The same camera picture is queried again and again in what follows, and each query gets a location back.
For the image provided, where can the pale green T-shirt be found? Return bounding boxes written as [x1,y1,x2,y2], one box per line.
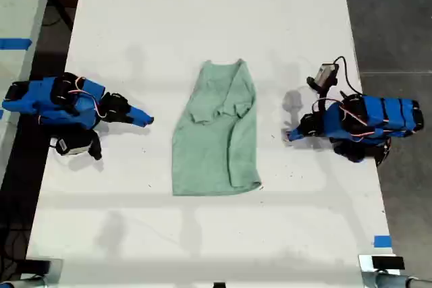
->
[171,59,264,197]

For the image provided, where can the long blue tape strip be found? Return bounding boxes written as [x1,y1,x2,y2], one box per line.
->
[0,38,33,50]

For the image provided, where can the pale side table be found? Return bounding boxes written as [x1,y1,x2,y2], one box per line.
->
[0,0,57,183]

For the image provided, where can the square blue tape piece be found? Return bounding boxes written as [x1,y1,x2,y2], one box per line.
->
[373,235,393,248]

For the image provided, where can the small black box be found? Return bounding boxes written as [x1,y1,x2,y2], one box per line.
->
[371,256,405,270]
[24,258,52,274]

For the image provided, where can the grey metal tube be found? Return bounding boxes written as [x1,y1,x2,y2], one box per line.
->
[362,270,432,288]
[0,276,47,288]

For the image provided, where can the camera black stalk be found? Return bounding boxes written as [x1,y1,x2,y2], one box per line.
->
[306,77,338,100]
[86,129,103,161]

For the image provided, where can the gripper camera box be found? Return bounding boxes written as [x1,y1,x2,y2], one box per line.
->
[313,63,340,88]
[50,136,92,158]

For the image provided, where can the black floor cable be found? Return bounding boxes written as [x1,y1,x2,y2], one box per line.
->
[42,0,74,28]

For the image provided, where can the silver metal bracket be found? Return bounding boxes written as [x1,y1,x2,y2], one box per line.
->
[358,254,402,277]
[24,258,65,288]

